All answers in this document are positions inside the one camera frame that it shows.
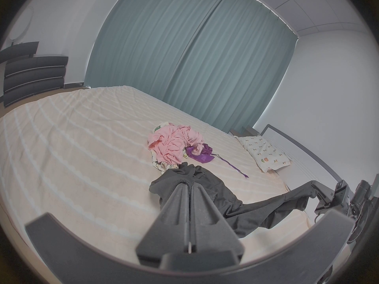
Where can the dark chest of drawers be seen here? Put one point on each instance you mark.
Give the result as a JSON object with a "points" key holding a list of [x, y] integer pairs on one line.
{"points": [[35, 78]]}

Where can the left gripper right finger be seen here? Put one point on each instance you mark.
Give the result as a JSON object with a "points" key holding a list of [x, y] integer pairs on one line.
{"points": [[210, 223]]}

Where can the dark dressing table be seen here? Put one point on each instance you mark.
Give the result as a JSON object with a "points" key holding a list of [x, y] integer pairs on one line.
{"points": [[20, 52]]}

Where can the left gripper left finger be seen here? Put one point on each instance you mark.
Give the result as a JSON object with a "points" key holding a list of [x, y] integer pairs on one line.
{"points": [[171, 223]]}

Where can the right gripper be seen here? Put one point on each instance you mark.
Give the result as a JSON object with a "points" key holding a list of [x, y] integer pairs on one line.
{"points": [[340, 191]]}

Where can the purple satin garment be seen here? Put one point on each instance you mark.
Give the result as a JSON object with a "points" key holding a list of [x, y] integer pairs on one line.
{"points": [[201, 157]]}

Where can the round white mirror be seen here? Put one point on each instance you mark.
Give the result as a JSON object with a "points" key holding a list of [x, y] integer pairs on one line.
{"points": [[22, 22]]}

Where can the grey bedside table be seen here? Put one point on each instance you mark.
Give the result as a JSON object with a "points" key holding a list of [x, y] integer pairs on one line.
{"points": [[242, 131]]}

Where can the bed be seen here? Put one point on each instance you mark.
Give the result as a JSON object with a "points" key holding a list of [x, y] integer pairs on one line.
{"points": [[74, 158]]}

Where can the pile of clothes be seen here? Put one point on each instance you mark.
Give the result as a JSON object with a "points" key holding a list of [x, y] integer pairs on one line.
{"points": [[168, 146]]}

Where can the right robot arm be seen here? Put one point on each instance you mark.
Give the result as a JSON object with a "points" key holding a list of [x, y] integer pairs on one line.
{"points": [[362, 194]]}

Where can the black T-shirt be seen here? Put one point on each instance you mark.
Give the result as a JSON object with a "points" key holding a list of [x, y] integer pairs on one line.
{"points": [[207, 179]]}

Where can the white printed pillow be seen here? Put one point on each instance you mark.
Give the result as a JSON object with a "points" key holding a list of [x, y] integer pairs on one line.
{"points": [[266, 152]]}

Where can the blue-green curtain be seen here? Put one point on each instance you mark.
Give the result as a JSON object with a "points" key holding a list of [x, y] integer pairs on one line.
{"points": [[192, 55]]}

